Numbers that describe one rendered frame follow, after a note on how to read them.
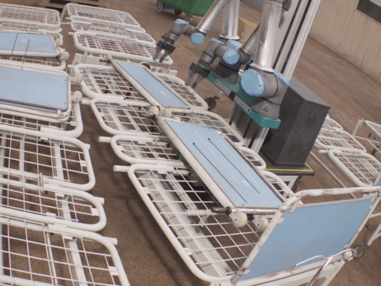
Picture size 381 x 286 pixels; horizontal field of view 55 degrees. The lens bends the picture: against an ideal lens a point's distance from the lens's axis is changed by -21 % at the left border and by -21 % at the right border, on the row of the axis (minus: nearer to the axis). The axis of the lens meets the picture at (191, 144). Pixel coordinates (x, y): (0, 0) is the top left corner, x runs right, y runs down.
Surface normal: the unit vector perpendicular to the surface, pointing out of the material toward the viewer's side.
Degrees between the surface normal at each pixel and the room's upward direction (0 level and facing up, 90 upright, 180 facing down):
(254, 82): 95
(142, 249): 0
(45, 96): 8
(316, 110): 90
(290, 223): 90
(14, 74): 8
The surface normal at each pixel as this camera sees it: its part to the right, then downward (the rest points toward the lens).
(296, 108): -0.81, -0.07
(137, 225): 0.36, -0.84
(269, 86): 0.69, 0.33
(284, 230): 0.45, 0.53
